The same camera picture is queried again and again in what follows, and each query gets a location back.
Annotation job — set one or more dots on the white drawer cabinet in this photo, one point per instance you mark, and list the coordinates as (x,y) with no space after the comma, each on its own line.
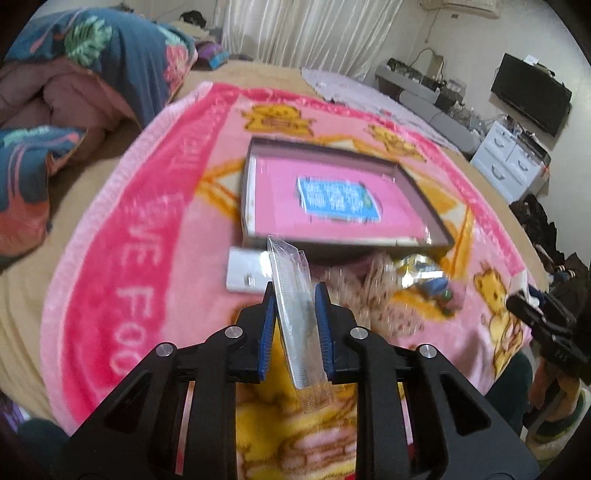
(510,165)

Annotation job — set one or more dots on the dark clothes pile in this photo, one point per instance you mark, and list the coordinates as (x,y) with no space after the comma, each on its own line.
(569,277)

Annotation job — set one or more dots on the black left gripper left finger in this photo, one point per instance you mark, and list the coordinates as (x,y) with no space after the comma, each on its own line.
(173,415)

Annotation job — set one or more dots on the pink cartoon bear blanket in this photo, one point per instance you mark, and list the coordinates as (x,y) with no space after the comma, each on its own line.
(147,264)

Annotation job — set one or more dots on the white earring card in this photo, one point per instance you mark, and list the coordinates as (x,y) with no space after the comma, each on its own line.
(249,270)

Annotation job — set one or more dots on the clear plastic packet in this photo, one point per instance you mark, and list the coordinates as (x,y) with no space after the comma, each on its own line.
(295,303)

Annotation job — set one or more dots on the grey dressing table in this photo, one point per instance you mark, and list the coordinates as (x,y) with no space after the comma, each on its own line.
(423,96)

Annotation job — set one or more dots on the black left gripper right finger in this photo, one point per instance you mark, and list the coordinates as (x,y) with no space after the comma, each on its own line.
(417,416)

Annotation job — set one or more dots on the shallow cardboard box tray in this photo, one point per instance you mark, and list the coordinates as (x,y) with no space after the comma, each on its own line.
(335,205)

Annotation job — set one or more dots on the lilac bed sheet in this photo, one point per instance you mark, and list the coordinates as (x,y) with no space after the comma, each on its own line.
(340,89)

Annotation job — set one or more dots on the white sheer curtain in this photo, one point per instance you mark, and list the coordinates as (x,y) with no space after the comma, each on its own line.
(343,37)

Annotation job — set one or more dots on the blue floral quilt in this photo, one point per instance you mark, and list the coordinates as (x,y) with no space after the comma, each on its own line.
(68,79)

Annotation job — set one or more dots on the black flat screen television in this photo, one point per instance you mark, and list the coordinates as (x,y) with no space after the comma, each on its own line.
(533,93)

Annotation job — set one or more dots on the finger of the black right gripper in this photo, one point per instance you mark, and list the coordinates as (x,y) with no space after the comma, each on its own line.
(521,308)
(540,296)

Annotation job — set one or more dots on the sheer dotted bow hair clip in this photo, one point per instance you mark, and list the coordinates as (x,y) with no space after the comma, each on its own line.
(368,291)

